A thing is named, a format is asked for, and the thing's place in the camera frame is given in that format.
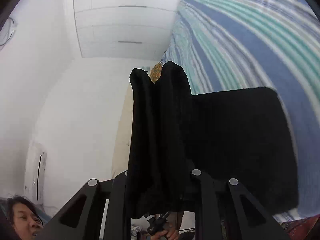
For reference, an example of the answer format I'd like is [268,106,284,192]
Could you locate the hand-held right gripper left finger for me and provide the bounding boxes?
[41,170,131,240]

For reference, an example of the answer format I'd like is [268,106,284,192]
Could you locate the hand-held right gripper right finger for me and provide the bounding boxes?
[189,169,292,240]

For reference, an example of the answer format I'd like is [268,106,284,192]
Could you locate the black pants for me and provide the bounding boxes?
[124,61,300,220]

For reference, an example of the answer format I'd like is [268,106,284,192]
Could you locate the person's left hand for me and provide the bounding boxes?
[150,211,185,240]

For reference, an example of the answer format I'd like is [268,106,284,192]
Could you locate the white air conditioner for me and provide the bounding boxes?
[24,141,48,202]

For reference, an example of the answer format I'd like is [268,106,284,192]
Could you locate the person's head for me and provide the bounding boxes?
[5,195,45,240]

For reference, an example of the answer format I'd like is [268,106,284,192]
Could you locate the red patterned rug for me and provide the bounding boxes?
[280,214,320,240]

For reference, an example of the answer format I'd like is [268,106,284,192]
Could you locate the orange floral quilt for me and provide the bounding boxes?
[149,59,166,85]

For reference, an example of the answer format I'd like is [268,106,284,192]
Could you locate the striped bed sheet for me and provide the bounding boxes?
[164,0,320,222]

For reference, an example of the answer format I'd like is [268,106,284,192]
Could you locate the white wardrobe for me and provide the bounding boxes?
[72,0,187,58]

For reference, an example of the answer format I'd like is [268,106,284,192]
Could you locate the ceiling lamp wire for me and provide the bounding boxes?
[0,17,18,51]

